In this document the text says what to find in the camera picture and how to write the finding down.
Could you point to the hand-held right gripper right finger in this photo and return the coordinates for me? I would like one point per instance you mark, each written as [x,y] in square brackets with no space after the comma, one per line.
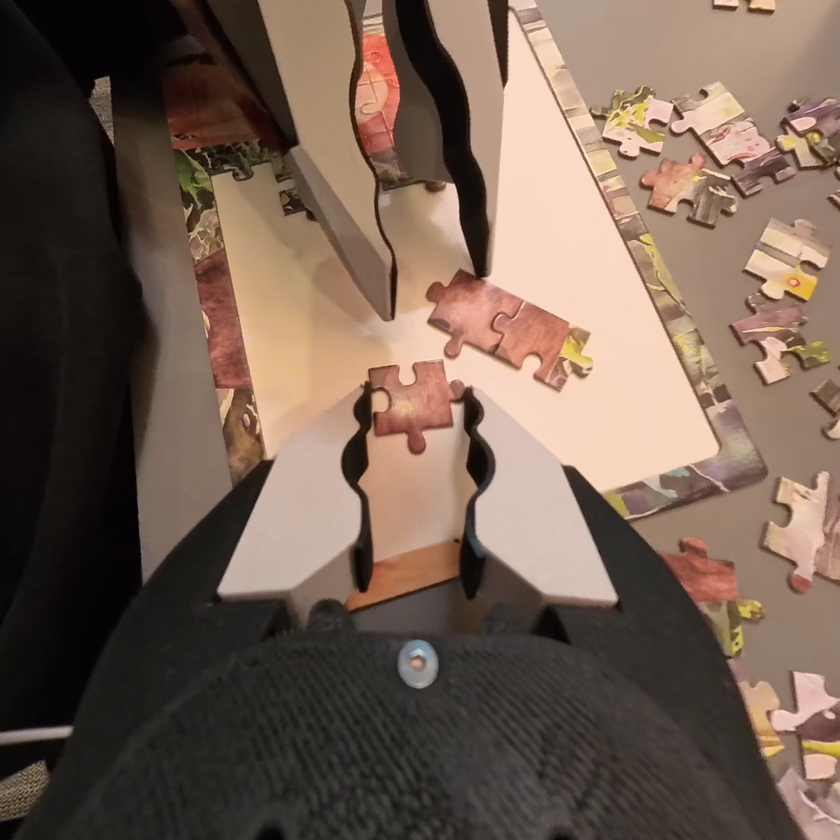
[544,525]

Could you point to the brown and green puzzle piece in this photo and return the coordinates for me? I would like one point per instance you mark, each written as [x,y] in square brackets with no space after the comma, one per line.
[538,334]

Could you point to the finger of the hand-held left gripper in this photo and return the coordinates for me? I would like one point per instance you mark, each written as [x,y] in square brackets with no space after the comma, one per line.
[485,39]
[315,98]

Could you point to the scattered loose puzzle pieces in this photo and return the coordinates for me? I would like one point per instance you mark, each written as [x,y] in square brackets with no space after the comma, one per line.
[781,256]

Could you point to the printed frame puzzle tray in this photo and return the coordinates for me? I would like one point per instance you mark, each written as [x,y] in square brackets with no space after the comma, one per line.
[558,262]

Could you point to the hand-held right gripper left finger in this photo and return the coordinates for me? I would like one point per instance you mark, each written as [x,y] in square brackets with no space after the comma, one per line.
[295,525]

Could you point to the assembled lion puzzle section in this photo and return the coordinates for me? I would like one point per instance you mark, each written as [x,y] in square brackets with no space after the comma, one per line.
[375,92]

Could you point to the person in black jacket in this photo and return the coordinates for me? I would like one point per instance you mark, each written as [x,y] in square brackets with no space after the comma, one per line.
[65,328]

